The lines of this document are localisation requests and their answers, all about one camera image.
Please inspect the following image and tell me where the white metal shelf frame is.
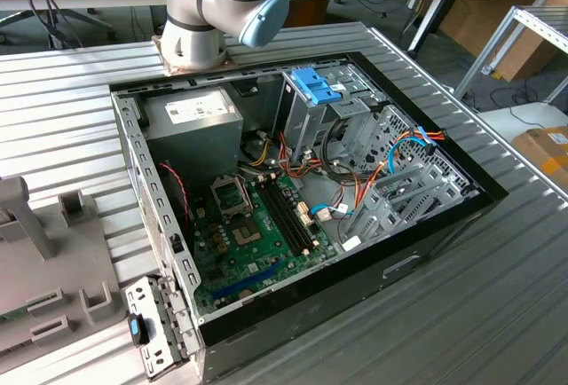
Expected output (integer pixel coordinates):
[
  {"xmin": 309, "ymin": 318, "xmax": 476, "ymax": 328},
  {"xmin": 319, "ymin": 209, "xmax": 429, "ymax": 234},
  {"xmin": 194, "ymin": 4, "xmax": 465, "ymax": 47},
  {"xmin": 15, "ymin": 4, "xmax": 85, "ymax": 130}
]
[{"xmin": 454, "ymin": 5, "xmax": 568, "ymax": 115}]

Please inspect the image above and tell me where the black RAM slot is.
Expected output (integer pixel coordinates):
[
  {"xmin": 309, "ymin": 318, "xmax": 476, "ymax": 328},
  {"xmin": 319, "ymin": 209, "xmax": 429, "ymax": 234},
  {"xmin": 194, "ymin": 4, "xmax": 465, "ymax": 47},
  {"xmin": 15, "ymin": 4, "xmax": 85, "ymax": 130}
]
[
  {"xmin": 259, "ymin": 179, "xmax": 303, "ymax": 257},
  {"xmin": 271, "ymin": 177, "xmax": 312, "ymax": 253},
  {"xmin": 264, "ymin": 177, "xmax": 307, "ymax": 255},
  {"xmin": 276, "ymin": 175, "xmax": 315, "ymax": 249}
]

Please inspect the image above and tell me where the blue plastic disk carrier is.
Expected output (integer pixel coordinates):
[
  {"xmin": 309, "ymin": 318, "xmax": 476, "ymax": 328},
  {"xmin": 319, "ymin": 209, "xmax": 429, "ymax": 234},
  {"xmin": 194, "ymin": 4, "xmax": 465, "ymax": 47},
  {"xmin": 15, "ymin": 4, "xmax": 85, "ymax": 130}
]
[{"xmin": 291, "ymin": 67, "xmax": 343, "ymax": 106}]

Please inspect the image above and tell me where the yellow black wire bundle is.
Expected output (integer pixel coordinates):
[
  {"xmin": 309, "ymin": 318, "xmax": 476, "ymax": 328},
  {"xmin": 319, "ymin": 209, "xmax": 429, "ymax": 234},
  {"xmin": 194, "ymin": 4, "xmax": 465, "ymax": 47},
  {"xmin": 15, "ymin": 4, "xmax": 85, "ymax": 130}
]
[{"xmin": 241, "ymin": 134, "xmax": 285, "ymax": 169}]

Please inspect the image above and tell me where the orange red wire bundle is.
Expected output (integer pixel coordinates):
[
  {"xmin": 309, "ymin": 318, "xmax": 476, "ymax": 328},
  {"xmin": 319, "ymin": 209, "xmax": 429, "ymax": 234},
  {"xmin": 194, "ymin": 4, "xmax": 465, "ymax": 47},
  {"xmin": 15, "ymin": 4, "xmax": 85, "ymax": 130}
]
[{"xmin": 277, "ymin": 131, "xmax": 325, "ymax": 180}]

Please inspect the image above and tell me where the grey power supply unit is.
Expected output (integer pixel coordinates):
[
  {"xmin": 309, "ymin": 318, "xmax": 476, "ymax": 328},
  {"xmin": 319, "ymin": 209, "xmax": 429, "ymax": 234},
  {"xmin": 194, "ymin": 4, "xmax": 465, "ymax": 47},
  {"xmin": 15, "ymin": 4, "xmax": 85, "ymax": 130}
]
[{"xmin": 140, "ymin": 86, "xmax": 245, "ymax": 182}]

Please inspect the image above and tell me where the light blue wire white plug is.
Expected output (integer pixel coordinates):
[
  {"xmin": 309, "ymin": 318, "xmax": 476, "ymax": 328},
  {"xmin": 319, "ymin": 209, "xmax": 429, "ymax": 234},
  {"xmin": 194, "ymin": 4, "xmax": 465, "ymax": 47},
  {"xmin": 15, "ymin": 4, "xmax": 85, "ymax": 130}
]
[{"xmin": 310, "ymin": 204, "xmax": 354, "ymax": 223}]

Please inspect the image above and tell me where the white low table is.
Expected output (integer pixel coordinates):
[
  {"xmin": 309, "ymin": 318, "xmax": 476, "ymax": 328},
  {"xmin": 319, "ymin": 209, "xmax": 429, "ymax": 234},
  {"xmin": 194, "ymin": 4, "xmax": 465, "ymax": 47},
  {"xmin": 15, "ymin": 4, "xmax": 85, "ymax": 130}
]
[{"xmin": 477, "ymin": 103, "xmax": 568, "ymax": 146}]

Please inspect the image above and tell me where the thin metal locking lever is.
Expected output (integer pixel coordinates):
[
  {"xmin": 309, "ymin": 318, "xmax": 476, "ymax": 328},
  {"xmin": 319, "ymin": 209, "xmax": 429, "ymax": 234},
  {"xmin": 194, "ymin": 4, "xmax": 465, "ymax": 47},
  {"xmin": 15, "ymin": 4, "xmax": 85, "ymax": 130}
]
[{"xmin": 236, "ymin": 174, "xmax": 253, "ymax": 220}]

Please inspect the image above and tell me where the green motherboard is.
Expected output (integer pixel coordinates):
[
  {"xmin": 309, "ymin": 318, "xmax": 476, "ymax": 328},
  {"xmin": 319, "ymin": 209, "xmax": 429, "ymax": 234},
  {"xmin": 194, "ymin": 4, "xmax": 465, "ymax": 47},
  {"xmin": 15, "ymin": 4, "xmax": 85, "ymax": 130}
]
[{"xmin": 190, "ymin": 171, "xmax": 338, "ymax": 315}]

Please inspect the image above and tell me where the orange power wire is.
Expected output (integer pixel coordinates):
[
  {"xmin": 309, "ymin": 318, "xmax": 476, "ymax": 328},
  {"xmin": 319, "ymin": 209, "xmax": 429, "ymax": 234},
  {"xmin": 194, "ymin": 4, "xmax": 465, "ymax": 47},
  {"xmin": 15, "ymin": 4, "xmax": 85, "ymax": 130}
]
[{"xmin": 350, "ymin": 129, "xmax": 447, "ymax": 216}]

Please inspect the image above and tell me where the grey parts rack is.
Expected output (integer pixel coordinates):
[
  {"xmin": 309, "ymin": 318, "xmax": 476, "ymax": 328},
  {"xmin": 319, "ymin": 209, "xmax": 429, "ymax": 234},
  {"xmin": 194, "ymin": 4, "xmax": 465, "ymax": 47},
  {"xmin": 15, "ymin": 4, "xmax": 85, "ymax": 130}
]
[{"xmin": 0, "ymin": 175, "xmax": 130, "ymax": 358}]

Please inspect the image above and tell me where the black tripod pole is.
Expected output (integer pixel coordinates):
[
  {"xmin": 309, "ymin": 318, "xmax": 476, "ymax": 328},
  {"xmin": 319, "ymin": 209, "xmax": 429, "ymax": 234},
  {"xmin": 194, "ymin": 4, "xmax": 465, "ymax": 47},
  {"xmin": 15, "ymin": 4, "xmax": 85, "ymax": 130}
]
[{"xmin": 406, "ymin": 0, "xmax": 472, "ymax": 53}]

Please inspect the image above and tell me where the metal expansion bracket panel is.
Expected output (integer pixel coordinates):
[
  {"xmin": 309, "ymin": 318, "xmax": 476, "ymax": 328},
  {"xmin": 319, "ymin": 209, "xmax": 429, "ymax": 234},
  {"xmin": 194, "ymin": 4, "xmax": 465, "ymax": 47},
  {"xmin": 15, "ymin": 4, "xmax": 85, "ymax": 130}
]
[{"xmin": 125, "ymin": 274, "xmax": 201, "ymax": 380}]

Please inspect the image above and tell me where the blue expansion slot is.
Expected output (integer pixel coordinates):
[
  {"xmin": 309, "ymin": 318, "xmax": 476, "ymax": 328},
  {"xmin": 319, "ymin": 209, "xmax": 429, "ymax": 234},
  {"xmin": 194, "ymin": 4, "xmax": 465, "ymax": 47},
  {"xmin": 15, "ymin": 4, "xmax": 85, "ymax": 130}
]
[{"xmin": 211, "ymin": 260, "xmax": 283, "ymax": 302}]

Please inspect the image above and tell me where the cardboard box yellow label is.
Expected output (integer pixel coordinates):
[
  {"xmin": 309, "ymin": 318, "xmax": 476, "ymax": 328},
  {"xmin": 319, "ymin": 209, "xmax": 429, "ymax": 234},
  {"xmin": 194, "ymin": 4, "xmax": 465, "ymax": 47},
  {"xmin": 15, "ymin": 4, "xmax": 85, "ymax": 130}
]
[{"xmin": 509, "ymin": 126, "xmax": 568, "ymax": 191}]

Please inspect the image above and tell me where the brown square base plate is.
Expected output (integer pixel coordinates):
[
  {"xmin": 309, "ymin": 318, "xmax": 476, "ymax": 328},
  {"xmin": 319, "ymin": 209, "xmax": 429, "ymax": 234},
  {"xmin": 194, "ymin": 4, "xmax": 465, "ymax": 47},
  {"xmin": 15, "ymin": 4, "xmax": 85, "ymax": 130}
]
[{"xmin": 152, "ymin": 34, "xmax": 236, "ymax": 78}]

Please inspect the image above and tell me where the CPU socket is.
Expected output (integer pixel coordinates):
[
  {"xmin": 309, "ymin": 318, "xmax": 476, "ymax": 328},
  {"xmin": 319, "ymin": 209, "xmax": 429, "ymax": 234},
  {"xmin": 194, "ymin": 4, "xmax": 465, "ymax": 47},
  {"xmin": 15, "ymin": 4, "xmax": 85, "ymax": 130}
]
[{"xmin": 210, "ymin": 175, "xmax": 254, "ymax": 222}]

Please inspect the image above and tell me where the black open PC case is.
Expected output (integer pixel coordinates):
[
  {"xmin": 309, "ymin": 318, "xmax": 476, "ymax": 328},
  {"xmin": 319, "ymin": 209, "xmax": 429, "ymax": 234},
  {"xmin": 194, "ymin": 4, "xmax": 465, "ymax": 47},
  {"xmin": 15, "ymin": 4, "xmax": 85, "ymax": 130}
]
[{"xmin": 108, "ymin": 51, "xmax": 510, "ymax": 381}]

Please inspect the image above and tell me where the red black twisted wire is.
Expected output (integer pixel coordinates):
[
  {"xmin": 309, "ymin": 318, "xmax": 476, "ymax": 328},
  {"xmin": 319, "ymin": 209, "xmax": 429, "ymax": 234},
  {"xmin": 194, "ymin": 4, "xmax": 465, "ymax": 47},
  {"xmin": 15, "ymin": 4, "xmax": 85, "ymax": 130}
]
[{"xmin": 157, "ymin": 161, "xmax": 193, "ymax": 222}]

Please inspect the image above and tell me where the metal drive cage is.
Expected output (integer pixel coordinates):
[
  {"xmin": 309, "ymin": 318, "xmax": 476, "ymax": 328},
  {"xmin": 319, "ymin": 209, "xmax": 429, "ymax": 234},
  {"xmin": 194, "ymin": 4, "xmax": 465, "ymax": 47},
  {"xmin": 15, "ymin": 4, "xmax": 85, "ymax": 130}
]
[{"xmin": 271, "ymin": 63, "xmax": 387, "ymax": 162}]

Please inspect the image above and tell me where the green circuit board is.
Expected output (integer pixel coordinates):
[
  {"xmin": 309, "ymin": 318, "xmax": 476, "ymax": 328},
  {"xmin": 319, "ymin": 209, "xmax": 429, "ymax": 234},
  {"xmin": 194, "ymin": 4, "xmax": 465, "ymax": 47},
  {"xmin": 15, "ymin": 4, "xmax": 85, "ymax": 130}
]
[{"xmin": 0, "ymin": 306, "xmax": 32, "ymax": 323}]

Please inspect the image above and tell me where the blue data wire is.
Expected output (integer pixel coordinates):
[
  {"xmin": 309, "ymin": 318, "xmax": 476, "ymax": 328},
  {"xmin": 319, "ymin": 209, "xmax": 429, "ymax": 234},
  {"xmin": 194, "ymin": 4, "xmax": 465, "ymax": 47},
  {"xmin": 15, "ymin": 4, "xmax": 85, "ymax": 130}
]
[{"xmin": 387, "ymin": 126, "xmax": 435, "ymax": 177}]

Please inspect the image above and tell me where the thick black cable loop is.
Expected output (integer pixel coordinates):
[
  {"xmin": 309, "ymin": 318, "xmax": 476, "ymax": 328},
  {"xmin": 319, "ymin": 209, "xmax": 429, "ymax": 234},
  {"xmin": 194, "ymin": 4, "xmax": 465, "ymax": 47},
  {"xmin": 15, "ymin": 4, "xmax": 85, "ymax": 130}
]
[{"xmin": 321, "ymin": 118, "xmax": 356, "ymax": 182}]

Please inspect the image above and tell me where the blue and black latch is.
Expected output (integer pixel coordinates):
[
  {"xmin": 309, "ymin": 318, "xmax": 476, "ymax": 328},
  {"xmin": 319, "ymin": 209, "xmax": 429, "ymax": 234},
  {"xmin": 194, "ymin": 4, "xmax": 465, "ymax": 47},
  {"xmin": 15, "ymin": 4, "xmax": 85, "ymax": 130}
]
[{"xmin": 127, "ymin": 312, "xmax": 151, "ymax": 345}]

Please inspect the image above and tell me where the metal disk bay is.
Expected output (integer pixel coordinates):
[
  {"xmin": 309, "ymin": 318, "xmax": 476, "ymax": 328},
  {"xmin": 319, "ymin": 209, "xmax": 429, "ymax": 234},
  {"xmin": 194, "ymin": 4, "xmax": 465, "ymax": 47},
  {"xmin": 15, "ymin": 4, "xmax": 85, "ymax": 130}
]
[{"xmin": 341, "ymin": 167, "xmax": 483, "ymax": 248}]

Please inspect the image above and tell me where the black office chair base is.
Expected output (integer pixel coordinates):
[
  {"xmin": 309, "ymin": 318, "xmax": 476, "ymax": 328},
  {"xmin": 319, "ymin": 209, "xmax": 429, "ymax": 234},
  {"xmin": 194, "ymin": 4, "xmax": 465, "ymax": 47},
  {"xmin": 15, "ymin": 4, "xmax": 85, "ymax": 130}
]
[{"xmin": 0, "ymin": 8, "xmax": 117, "ymax": 49}]

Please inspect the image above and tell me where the large brown cardboard box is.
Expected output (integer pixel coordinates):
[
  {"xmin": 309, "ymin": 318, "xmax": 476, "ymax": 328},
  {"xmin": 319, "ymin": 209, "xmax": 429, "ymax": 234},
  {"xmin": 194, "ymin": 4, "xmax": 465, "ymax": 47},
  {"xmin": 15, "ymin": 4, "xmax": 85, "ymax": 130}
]
[{"xmin": 438, "ymin": 0, "xmax": 560, "ymax": 83}]

